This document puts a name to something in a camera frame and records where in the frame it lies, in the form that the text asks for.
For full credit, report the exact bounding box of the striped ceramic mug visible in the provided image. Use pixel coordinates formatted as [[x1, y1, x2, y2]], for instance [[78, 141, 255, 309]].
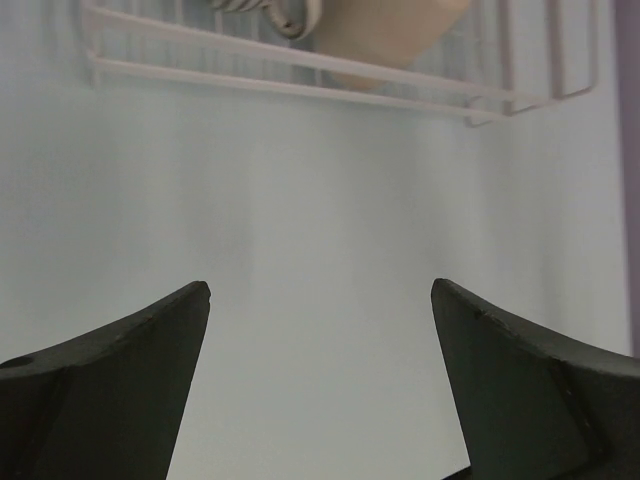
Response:
[[208, 0, 323, 40]]

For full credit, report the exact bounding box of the beige plastic cup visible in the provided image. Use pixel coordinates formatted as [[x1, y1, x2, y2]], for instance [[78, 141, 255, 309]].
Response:
[[313, 0, 471, 69]]

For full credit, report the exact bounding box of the white wire dish rack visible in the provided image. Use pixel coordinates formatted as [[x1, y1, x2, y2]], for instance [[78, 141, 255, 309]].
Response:
[[79, 1, 599, 127]]

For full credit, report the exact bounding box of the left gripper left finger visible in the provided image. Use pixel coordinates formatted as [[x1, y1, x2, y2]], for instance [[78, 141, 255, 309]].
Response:
[[1, 281, 210, 479]]

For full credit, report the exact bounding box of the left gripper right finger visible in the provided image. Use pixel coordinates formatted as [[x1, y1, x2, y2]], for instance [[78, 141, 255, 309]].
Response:
[[431, 278, 639, 479]]

